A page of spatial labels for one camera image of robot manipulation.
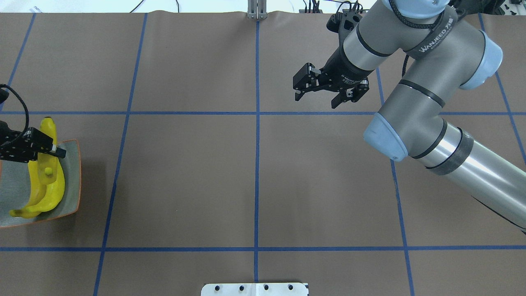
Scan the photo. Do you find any yellow banana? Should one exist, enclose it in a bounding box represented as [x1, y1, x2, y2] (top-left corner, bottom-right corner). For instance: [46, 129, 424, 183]
[8, 161, 46, 219]
[29, 164, 65, 213]
[38, 117, 59, 185]

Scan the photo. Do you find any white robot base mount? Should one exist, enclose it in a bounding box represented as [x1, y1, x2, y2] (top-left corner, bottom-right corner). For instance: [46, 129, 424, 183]
[201, 282, 309, 296]

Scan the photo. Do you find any aluminium frame post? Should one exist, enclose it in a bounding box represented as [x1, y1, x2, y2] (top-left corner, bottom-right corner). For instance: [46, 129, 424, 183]
[247, 0, 268, 20]

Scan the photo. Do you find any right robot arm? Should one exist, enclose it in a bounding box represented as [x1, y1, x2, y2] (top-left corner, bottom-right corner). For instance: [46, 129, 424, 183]
[293, 0, 526, 232]

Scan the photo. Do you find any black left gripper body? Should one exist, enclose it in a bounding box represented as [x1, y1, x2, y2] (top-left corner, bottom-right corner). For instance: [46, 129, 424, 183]
[0, 121, 42, 163]

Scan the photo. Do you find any brown paper table cover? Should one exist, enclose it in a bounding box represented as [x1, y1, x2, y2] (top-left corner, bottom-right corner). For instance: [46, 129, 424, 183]
[1, 11, 525, 296]

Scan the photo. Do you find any grey square plate orange rim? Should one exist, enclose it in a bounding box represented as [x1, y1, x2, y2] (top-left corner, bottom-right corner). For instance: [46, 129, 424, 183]
[0, 139, 81, 228]

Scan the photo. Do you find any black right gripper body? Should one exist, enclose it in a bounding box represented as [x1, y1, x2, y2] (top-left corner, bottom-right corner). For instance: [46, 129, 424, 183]
[317, 45, 372, 92]

